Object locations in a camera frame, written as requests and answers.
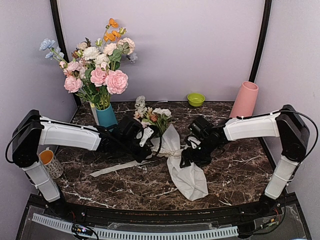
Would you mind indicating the large mixed flower arrangement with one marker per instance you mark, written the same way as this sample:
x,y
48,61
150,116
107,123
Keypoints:
x,y
94,73

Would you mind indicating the black left frame post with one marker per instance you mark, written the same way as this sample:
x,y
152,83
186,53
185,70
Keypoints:
x,y
58,28

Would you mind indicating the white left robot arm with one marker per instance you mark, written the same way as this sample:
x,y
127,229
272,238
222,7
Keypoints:
x,y
35,130

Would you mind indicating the white paper bouquet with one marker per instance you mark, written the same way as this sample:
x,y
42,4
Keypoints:
x,y
189,180

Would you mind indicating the pink tall vase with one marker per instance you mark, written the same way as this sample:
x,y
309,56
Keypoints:
x,y
245,101

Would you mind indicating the white slotted cable duct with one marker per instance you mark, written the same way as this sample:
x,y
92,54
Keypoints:
x,y
125,231

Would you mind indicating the patterned mug orange inside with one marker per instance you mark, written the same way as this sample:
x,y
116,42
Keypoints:
x,y
51,163

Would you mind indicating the black front table rail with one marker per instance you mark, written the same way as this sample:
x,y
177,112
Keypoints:
x,y
99,215

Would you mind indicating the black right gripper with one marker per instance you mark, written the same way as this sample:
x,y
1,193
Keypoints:
x,y
189,156

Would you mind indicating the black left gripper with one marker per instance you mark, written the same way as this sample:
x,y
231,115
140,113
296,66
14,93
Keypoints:
x,y
146,152

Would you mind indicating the lime green bowl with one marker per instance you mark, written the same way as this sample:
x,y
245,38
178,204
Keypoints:
x,y
196,99

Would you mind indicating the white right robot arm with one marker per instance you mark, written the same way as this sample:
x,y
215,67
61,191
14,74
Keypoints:
x,y
285,128

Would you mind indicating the teal cylindrical vase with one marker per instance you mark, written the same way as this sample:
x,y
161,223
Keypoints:
x,y
106,117

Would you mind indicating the cream printed ribbon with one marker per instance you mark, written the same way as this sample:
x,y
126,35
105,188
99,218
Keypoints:
x,y
114,168

